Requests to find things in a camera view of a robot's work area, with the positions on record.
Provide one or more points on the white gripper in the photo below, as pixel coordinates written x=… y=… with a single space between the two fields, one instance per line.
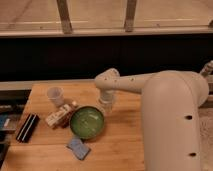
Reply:
x=107 y=97

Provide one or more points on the green ceramic bowl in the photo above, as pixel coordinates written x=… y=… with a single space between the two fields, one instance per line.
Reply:
x=87 y=122

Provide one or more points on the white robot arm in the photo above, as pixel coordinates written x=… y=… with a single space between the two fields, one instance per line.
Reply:
x=169 y=106

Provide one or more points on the red sauce bottle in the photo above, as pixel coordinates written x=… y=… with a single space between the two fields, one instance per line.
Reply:
x=70 y=108

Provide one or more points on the blue sponge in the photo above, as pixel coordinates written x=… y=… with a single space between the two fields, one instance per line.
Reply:
x=79 y=149

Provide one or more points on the clear plastic cup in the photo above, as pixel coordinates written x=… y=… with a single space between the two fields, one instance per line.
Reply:
x=55 y=95

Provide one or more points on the white snack box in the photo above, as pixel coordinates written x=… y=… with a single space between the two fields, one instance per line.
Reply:
x=55 y=119

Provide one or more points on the black striped case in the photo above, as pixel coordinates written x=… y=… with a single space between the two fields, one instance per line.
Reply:
x=27 y=128

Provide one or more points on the right metal window post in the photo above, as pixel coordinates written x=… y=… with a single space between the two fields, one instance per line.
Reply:
x=130 y=15

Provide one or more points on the metal window post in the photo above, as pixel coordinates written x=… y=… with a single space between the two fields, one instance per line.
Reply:
x=64 y=16
x=130 y=15

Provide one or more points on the left metal window post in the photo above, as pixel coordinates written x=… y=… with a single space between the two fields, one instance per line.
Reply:
x=64 y=16

